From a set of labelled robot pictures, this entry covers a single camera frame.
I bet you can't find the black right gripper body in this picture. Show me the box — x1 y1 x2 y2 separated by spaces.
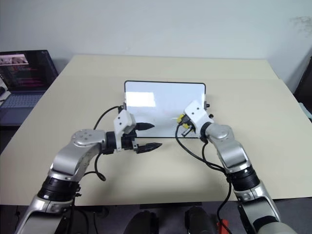
183 116 198 134

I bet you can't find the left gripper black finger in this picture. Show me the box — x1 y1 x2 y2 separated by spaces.
134 142 163 155
135 122 155 131

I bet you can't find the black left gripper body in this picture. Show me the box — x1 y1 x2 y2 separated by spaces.
120 129 138 151

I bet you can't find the small yellow object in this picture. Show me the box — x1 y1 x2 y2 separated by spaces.
175 113 193 130

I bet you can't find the whiteboard with black stand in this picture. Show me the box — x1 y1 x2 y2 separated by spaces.
121 80 215 140

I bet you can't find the dark rounded shape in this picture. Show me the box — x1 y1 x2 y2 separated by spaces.
184 206 215 234
126 211 159 234

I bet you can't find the small red object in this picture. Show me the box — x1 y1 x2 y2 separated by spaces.
216 213 230 234

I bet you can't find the open laptop with dark screen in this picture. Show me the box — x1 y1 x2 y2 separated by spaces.
0 50 59 126

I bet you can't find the dark furniture piece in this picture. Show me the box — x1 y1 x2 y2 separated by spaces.
292 55 312 103

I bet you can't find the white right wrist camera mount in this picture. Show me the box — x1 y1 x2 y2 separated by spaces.
183 99 215 133

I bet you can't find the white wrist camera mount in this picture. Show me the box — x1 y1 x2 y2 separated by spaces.
183 99 215 133
113 109 137 153

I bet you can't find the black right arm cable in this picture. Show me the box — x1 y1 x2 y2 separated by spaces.
175 120 233 234

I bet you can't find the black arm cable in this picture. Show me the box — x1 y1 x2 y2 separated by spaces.
175 120 233 234
93 105 124 182

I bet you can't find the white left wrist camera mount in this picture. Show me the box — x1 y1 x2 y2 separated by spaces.
113 109 137 153

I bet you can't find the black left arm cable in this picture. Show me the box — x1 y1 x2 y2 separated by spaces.
93 105 124 182

